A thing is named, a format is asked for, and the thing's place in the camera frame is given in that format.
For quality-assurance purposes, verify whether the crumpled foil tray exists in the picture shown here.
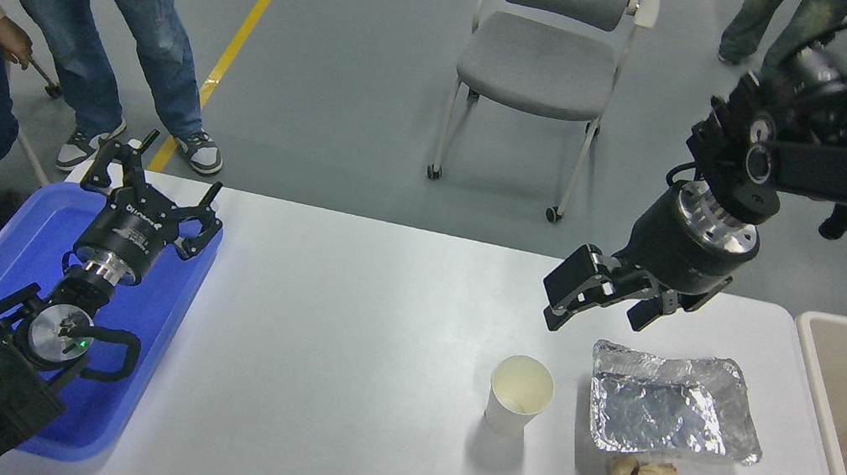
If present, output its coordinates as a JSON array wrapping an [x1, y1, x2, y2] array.
[[578, 337, 777, 475]]

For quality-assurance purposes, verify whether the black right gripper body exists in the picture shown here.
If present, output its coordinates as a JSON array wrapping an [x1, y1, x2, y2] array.
[[618, 176, 764, 306]]

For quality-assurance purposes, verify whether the blue plastic tray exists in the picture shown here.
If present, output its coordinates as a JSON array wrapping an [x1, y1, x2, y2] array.
[[0, 170, 228, 475]]

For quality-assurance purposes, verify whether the grey padded office chair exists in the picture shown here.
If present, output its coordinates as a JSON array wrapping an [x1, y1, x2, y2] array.
[[421, 0, 663, 236]]

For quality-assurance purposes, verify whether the seated person's hand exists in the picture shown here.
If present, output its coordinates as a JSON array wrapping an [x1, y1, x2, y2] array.
[[0, 15, 40, 71]]

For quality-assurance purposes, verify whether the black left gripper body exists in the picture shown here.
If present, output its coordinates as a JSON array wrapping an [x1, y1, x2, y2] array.
[[69, 188, 185, 293]]

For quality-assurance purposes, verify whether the white paper cup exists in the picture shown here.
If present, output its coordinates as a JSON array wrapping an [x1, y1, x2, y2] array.
[[481, 351, 559, 443]]

